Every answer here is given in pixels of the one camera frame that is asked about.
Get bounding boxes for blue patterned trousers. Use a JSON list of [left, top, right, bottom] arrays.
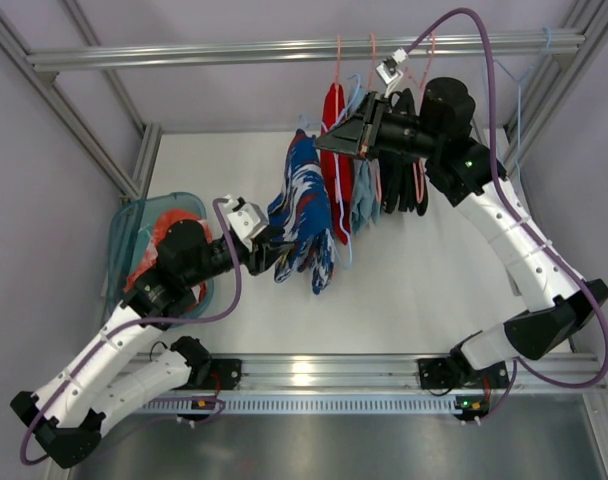
[[267, 129, 335, 295]]

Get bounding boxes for light blue wire hanger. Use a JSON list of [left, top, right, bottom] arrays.
[[298, 75, 361, 270]]

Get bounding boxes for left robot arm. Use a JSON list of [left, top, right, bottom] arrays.
[[10, 209, 294, 469]]

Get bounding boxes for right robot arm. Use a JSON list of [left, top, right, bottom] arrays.
[[315, 77, 608, 389]]

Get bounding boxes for red trousers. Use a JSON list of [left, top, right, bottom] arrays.
[[319, 83, 354, 245]]

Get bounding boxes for light blue trousers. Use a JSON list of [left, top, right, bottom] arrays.
[[350, 159, 382, 235]]

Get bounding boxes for black trousers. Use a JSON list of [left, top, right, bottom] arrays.
[[378, 88, 429, 217]]

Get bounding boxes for empty blue hanger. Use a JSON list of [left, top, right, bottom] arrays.
[[494, 27, 552, 180]]

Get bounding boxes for red white garment in basket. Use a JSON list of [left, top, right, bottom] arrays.
[[119, 208, 212, 318]]

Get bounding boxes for teal plastic basket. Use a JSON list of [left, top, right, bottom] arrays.
[[106, 192, 214, 318]]

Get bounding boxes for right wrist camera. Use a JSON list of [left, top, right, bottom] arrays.
[[375, 48, 408, 98]]

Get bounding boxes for aluminium hanging rail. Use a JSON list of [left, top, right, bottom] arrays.
[[26, 28, 585, 74]]

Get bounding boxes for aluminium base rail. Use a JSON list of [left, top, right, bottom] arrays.
[[128, 352, 605, 396]]

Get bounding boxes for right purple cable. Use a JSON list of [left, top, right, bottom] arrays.
[[403, 8, 608, 426]]

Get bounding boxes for right aluminium frame strut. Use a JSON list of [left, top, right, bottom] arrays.
[[458, 0, 608, 351]]

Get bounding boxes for aluminium frame strut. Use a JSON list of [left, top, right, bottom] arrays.
[[458, 0, 608, 351], [0, 7, 163, 203]]

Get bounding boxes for slotted cable duct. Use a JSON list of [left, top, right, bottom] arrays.
[[133, 392, 490, 416]]

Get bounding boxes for left aluminium frame strut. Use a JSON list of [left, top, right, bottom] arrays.
[[0, 7, 163, 203]]

